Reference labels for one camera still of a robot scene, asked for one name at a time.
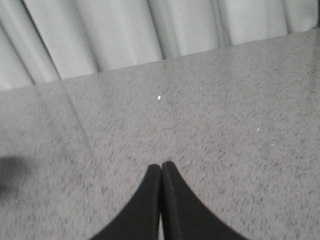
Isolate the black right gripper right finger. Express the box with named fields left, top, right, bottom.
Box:
left=161, top=161, right=245, bottom=240

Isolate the pale green curtain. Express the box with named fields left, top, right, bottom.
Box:
left=0, top=0, right=320, bottom=91

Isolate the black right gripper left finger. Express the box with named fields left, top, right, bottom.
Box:
left=91, top=164, right=161, bottom=240

